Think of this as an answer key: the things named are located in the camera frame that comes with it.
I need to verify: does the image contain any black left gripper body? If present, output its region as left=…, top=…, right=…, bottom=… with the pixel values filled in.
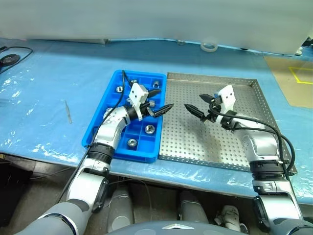
left=140, top=97, right=157, bottom=118

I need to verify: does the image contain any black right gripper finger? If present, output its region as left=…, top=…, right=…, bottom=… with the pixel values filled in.
left=184, top=104, right=206, bottom=121
left=200, top=94, right=215, bottom=105

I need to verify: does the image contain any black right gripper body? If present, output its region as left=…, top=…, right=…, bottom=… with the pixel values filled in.
left=204, top=96, right=223, bottom=123

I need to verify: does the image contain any perforated steel tray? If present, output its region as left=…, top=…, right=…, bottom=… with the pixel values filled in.
left=158, top=71, right=298, bottom=173

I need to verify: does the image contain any blue compartment tray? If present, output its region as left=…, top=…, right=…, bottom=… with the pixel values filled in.
left=82, top=70, right=168, bottom=164

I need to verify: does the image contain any brown cardboard sheet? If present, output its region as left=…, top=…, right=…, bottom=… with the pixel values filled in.
left=263, top=54, right=313, bottom=108

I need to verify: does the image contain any grey metal bar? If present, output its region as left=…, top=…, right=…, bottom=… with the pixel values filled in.
left=24, top=36, right=110, bottom=45

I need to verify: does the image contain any blue plastic table cover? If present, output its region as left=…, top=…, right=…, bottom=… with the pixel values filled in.
left=0, top=36, right=313, bottom=205

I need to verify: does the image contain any grey rounded robot leg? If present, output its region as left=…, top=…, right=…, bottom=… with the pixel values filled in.
left=178, top=190, right=210, bottom=224
left=107, top=186, right=134, bottom=228

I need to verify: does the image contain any white shoe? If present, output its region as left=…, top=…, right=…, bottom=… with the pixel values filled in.
left=215, top=205, right=245, bottom=232

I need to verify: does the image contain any grey robot torso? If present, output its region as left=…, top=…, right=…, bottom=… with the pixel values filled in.
left=105, top=220, right=245, bottom=235

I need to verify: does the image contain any black round disc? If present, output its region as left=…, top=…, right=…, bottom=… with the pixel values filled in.
left=0, top=54, right=21, bottom=66

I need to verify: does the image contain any black box under table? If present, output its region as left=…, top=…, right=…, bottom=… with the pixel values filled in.
left=0, top=161, right=34, bottom=228

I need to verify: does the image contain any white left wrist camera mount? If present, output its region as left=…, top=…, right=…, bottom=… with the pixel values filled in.
left=128, top=83, right=150, bottom=122

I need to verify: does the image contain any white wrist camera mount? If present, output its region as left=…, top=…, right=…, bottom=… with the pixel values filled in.
left=128, top=83, right=150, bottom=122
left=215, top=85, right=237, bottom=124

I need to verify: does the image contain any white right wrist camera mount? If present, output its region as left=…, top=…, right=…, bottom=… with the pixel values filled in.
left=215, top=85, right=237, bottom=124

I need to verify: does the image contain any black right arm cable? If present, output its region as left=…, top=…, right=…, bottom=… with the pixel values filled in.
left=207, top=110, right=295, bottom=177

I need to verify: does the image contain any white plastic ring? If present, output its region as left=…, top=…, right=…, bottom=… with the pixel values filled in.
left=200, top=43, right=218, bottom=52

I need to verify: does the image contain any thin black table cable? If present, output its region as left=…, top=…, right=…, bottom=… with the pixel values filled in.
left=0, top=46, right=34, bottom=74

